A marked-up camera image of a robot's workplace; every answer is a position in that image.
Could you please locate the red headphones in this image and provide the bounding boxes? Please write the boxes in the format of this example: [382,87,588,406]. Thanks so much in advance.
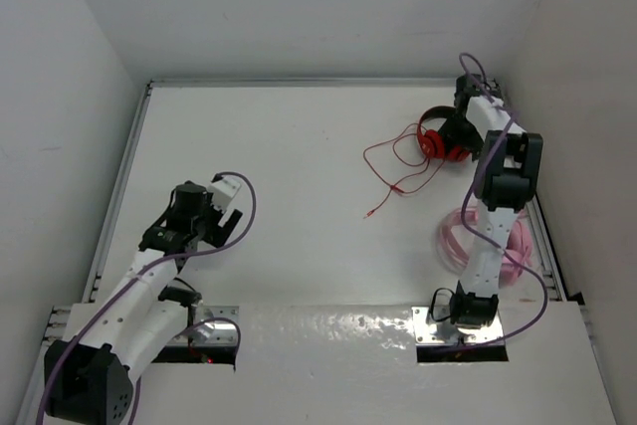
[416,106,475,162]

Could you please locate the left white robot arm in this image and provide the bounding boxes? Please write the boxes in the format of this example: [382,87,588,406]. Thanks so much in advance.
[35,171,251,424]

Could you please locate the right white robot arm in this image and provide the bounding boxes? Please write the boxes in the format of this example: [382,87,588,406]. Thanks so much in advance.
[435,74,543,350]

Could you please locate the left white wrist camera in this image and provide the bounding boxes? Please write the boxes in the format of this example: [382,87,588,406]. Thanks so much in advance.
[206,173,241,211]

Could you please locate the aluminium table frame rail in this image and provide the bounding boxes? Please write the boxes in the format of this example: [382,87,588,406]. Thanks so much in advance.
[14,77,593,425]

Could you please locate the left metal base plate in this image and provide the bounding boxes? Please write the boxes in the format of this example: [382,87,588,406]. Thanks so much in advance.
[168,304,239,347]

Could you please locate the metal base plate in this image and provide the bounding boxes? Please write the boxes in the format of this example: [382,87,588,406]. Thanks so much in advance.
[411,306,505,347]
[168,304,239,347]

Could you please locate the pink headphones with cable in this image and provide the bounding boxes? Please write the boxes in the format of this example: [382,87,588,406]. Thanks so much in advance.
[436,208,533,287]

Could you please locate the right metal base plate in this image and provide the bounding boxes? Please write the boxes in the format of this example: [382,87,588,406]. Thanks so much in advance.
[411,306,505,347]

